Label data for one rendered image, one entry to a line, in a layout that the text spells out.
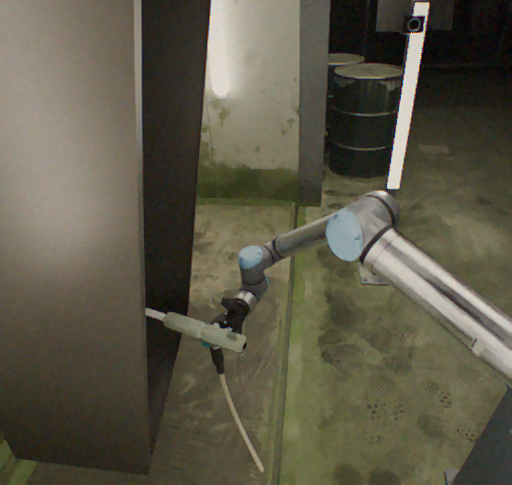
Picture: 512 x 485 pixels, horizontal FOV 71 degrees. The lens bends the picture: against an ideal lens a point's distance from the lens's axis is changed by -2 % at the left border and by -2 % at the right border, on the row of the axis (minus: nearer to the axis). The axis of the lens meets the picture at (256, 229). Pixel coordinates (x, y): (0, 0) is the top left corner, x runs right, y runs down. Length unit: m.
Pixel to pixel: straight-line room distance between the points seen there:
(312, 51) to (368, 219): 1.83
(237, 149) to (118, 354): 2.24
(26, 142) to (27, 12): 0.15
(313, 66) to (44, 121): 2.23
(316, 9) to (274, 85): 0.51
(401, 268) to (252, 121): 2.04
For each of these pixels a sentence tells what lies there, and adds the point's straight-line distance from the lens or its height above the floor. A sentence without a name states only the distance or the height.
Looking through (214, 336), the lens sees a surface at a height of 0.58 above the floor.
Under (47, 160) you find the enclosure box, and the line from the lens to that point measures 0.54.
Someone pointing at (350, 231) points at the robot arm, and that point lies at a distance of 0.86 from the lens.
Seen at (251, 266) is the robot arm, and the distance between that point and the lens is 1.35.
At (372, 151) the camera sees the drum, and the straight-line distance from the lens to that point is 3.33.
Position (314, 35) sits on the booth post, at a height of 1.24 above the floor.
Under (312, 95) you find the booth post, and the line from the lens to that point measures 2.65.
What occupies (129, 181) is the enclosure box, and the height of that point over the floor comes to 1.31.
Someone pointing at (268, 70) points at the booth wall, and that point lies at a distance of 2.63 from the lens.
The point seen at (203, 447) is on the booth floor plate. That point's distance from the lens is 1.65.
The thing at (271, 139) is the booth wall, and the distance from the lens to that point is 2.75.
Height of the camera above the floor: 1.51
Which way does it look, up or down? 34 degrees down
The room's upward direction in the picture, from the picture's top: 4 degrees counter-clockwise
